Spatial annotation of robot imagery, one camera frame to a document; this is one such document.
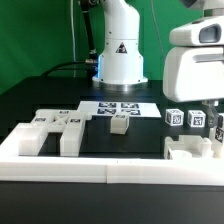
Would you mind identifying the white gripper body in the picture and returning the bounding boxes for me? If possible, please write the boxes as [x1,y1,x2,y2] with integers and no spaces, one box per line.
[163,47,224,102]

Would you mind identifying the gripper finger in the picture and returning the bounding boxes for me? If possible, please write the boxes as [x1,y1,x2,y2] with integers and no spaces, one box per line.
[203,100,219,128]

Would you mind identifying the white chair seat part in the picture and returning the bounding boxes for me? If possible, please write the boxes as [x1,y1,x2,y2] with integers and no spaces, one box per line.
[164,135,213,160]

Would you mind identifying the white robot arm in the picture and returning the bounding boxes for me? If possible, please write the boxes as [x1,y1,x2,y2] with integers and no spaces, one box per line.
[79,0,224,128]

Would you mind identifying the white chair back part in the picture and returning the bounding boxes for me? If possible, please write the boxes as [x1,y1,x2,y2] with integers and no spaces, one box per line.
[17,109,92,157]

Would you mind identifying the white tagged cube right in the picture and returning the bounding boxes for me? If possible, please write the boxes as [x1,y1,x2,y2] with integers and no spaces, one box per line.
[187,110,206,128]

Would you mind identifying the white tagged cube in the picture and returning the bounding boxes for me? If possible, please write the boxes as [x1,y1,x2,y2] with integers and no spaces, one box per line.
[187,110,206,128]
[165,109,184,126]

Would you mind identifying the white tagged cube left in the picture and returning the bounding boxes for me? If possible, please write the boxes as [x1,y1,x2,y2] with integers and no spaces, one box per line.
[165,109,184,126]

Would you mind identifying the white sheet with tags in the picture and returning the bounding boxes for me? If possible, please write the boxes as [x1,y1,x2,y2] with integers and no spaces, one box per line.
[78,101,161,118]

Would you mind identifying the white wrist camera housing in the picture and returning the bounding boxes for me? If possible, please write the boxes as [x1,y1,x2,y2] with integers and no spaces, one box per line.
[169,16,224,46]

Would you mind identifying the white U-shaped obstacle frame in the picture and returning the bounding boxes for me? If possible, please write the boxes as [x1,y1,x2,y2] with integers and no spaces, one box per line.
[0,124,224,186]

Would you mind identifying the black cable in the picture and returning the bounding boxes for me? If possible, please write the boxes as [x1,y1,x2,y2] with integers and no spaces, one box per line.
[40,0,101,78]

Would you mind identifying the white cable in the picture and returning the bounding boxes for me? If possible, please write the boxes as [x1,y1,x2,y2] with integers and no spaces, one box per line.
[69,0,78,78]

